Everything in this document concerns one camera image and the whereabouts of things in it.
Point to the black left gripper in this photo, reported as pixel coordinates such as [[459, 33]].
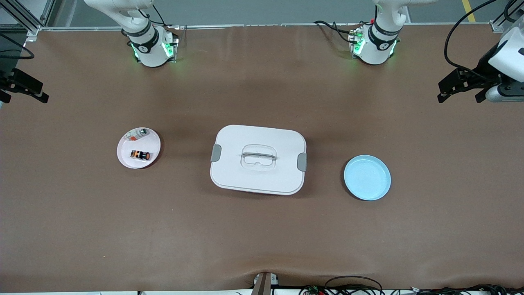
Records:
[[482, 73]]

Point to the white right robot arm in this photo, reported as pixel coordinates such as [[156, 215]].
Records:
[[149, 49]]

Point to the white lidded storage box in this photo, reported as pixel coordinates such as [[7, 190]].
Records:
[[258, 180]]

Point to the light blue round plate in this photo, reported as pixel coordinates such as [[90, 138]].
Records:
[[367, 177]]

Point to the pink round plate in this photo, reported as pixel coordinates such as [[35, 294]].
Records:
[[151, 143]]

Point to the brown table mat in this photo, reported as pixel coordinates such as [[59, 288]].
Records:
[[82, 225]]

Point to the metal table edge rail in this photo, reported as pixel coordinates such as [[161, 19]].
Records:
[[266, 25]]

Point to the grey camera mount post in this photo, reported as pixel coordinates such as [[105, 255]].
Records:
[[264, 284]]

